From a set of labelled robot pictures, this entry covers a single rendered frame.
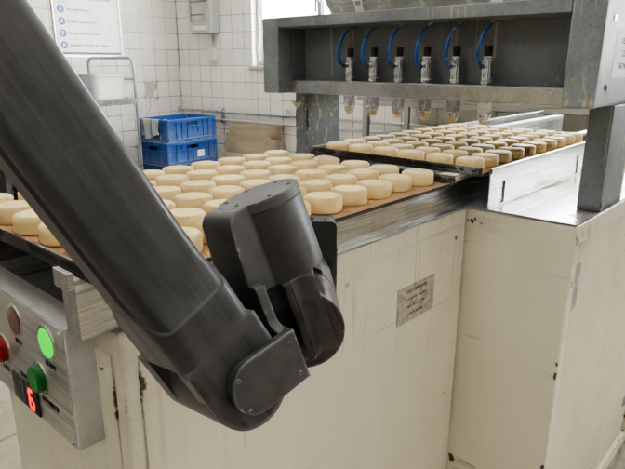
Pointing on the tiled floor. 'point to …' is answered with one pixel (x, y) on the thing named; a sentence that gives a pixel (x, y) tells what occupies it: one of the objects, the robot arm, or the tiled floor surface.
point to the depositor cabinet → (539, 335)
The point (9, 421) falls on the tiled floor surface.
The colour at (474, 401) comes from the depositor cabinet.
